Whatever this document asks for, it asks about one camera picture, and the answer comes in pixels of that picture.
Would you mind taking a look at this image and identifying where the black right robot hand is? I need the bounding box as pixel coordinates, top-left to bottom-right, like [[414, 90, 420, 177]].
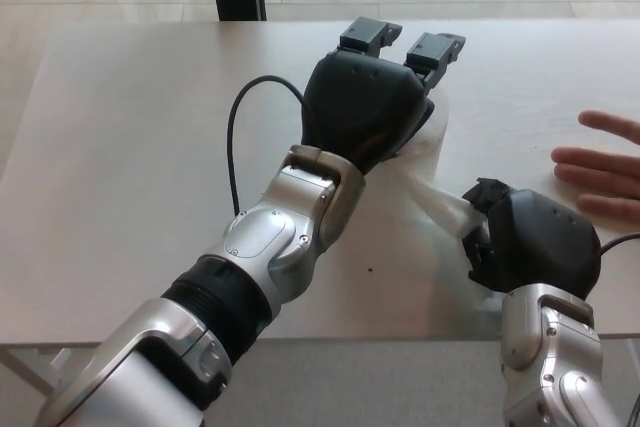
[[459, 176, 602, 301]]

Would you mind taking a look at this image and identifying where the white diagonal table brace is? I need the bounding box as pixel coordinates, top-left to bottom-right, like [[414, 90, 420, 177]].
[[0, 345, 76, 396]]

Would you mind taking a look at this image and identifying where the white toilet paper roll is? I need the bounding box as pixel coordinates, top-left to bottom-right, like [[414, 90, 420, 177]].
[[369, 96, 501, 308]]

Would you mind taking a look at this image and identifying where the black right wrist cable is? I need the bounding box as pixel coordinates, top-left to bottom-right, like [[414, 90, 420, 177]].
[[597, 231, 640, 256]]

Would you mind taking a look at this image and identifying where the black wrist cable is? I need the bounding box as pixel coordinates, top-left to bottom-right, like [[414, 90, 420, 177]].
[[227, 75, 307, 216], [597, 231, 640, 256]]

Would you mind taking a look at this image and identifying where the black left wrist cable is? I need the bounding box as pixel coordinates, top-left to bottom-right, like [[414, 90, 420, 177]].
[[227, 75, 307, 216]]

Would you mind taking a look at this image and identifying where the person's bare hand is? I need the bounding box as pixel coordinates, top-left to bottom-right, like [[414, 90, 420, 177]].
[[550, 109, 640, 226]]

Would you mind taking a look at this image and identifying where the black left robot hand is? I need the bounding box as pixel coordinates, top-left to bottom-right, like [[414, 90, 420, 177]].
[[301, 16, 469, 174]]

